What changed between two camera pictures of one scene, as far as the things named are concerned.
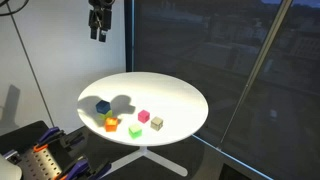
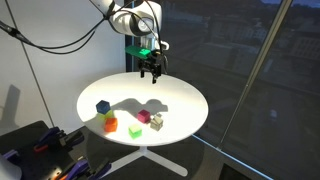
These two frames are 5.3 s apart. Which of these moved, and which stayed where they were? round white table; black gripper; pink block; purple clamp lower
Moved: black gripper
Stayed: round white table; purple clamp lower; pink block
